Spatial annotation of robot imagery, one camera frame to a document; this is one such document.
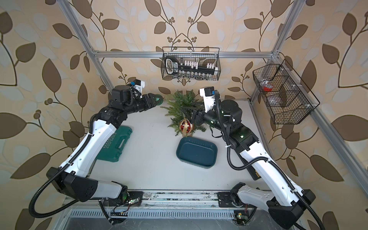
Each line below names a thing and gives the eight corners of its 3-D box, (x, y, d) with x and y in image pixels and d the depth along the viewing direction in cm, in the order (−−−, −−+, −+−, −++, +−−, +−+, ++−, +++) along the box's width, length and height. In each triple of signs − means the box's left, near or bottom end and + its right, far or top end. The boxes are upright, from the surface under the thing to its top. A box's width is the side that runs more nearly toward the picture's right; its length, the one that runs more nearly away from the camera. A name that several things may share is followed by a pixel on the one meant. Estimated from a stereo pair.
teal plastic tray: (173, 161, 89) (172, 158, 85) (181, 138, 100) (180, 134, 96) (214, 171, 85) (215, 168, 81) (217, 146, 96) (218, 142, 92)
